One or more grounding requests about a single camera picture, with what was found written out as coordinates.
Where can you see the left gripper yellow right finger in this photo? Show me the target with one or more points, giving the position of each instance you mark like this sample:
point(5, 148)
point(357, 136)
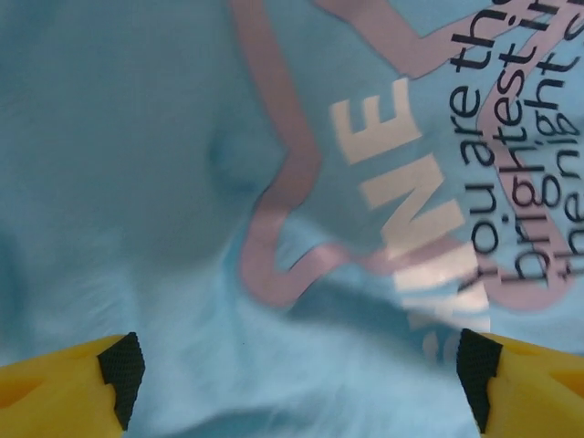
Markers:
point(534, 392)

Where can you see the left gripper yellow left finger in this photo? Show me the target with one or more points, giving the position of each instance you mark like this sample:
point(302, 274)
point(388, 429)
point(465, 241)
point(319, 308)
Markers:
point(55, 392)

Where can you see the light blue printed t-shirt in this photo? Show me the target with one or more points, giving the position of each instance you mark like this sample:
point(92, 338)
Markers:
point(137, 159)

